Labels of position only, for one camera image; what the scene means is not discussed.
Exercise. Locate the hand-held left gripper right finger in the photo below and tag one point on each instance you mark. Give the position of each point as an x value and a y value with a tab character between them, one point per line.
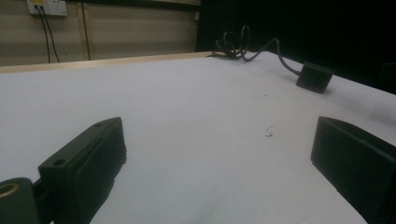
355	161

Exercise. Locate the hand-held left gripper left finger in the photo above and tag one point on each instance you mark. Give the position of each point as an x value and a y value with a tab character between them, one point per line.
84	165

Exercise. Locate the black power adapter box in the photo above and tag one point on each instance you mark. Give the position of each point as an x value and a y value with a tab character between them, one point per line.
313	77

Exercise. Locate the white wall socket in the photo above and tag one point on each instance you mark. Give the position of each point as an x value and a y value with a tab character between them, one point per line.
48	6

